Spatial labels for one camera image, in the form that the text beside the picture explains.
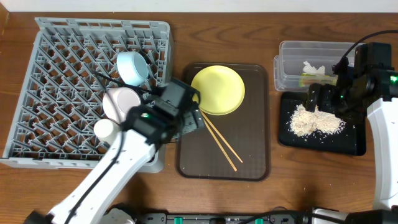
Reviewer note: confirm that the upper wooden chopstick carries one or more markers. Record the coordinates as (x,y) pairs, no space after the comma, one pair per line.
(220,136)

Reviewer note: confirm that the green snack wrapper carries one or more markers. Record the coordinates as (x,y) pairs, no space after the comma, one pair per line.
(307,79)

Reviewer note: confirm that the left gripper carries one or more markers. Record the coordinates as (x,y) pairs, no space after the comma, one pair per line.
(194,117)

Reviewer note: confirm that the white tissue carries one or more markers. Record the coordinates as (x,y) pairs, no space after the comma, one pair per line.
(308,69)

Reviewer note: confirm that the yellow round plate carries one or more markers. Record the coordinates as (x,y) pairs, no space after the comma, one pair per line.
(221,89)

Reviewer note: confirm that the clear plastic bin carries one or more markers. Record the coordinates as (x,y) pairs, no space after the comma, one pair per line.
(288,65)

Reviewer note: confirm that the black waste tray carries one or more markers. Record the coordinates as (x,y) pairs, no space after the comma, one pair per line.
(351,140)

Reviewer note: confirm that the light blue bowl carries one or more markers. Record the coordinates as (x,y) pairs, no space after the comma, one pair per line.
(132,68)

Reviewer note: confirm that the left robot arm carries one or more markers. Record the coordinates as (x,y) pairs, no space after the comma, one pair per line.
(145,130)

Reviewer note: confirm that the pink bowl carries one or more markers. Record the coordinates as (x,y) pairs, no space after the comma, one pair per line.
(118,101)

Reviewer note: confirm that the grey plastic dishwasher rack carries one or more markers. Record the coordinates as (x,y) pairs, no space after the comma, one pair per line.
(72,62)

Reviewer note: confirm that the food scraps pile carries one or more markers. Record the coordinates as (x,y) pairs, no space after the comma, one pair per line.
(304,123)

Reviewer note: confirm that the lower wooden chopstick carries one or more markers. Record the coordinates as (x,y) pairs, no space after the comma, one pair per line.
(220,146)

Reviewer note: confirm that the dark brown serving tray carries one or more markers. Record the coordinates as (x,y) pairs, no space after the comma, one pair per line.
(246,129)

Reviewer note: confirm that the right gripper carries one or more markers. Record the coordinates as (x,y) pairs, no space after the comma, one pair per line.
(326,91)

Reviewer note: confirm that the wooden chopstick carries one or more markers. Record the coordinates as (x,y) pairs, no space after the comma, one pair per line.
(220,146)
(220,136)

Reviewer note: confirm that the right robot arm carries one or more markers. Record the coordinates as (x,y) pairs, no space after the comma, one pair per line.
(366,91)

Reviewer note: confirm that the white cup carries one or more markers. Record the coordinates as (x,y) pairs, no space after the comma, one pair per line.
(106,130)

